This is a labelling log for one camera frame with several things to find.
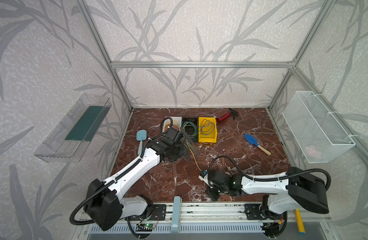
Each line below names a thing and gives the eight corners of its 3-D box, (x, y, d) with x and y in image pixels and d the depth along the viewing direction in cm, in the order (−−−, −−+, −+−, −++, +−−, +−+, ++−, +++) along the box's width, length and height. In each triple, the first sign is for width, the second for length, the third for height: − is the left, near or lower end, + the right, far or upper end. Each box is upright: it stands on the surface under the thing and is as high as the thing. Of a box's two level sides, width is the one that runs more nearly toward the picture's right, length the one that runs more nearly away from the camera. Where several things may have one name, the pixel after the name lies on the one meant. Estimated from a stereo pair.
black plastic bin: (181, 143, 102) (180, 137, 96) (183, 122, 114) (182, 115, 108) (198, 143, 102) (198, 137, 96) (197, 122, 114) (198, 115, 108)
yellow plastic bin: (198, 143, 102) (199, 137, 96) (198, 123, 113) (198, 117, 108) (216, 143, 102) (218, 137, 96) (214, 123, 113) (215, 117, 108)
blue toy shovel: (268, 157, 96) (269, 155, 94) (242, 137, 106) (243, 135, 104) (271, 153, 97) (273, 151, 95) (246, 133, 107) (247, 132, 105)
